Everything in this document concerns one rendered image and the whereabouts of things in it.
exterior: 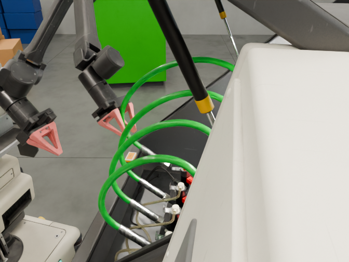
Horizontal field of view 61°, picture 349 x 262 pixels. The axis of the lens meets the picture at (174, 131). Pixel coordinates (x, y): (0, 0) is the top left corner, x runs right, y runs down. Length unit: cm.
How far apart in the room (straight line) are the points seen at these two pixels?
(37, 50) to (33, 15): 567
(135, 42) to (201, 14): 340
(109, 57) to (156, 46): 332
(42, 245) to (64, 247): 12
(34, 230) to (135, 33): 280
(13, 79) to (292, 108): 63
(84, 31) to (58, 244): 122
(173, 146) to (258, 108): 102
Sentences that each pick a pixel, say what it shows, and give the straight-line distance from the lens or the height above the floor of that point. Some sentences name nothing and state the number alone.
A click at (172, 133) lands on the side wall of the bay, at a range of 115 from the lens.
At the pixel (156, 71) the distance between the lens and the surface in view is 71.
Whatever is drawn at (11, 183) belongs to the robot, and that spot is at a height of 80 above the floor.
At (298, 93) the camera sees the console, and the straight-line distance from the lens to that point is 20.
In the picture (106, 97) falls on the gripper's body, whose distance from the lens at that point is 80.
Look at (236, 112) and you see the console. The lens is 22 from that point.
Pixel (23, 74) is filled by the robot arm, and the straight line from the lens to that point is 74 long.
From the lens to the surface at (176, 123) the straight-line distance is 57.
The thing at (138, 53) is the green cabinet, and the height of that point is 48.
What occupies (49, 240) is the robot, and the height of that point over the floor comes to 28.
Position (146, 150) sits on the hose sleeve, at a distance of 83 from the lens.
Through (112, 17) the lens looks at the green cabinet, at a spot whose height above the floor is 94.
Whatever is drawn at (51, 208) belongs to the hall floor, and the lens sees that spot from 245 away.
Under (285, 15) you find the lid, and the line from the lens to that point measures 30.
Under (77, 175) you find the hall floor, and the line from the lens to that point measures 269.
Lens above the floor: 162
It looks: 31 degrees down
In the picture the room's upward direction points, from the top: straight up
